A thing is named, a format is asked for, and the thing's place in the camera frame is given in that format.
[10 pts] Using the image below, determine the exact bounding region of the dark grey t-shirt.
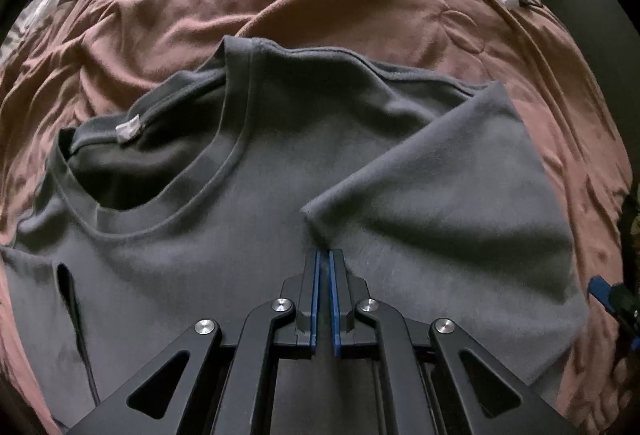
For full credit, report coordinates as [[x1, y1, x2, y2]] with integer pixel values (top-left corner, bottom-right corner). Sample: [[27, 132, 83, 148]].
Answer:
[[2, 37, 586, 429]]

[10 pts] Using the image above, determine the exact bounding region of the brown bed blanket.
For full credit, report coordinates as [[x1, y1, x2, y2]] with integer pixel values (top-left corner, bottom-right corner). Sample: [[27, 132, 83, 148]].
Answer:
[[1, 0, 631, 281]]

